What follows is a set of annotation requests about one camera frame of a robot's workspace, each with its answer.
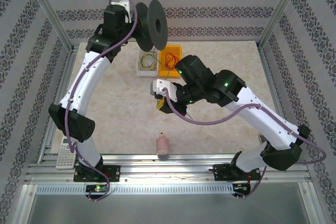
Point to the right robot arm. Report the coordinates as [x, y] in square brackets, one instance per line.
[262, 115]

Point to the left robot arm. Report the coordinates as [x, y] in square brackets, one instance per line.
[86, 82]

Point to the white plastic bin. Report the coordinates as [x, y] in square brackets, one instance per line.
[147, 73]

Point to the yellow plastic bin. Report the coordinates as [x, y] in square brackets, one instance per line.
[170, 48]

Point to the pink bottle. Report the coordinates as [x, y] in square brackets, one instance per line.
[162, 144]

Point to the white red printed label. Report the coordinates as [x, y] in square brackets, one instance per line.
[262, 138]

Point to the grey metal panel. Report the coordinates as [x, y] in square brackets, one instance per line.
[168, 211]

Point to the white calculator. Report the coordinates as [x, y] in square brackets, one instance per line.
[64, 155]

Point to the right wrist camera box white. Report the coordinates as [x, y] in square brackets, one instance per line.
[162, 86]

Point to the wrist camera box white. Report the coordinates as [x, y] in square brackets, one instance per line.
[122, 3]
[162, 86]

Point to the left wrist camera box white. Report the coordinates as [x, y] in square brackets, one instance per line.
[122, 3]

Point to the aluminium frame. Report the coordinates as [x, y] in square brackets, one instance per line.
[168, 169]

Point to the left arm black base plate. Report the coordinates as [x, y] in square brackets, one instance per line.
[113, 172]

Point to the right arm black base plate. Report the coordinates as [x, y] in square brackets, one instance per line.
[223, 172]

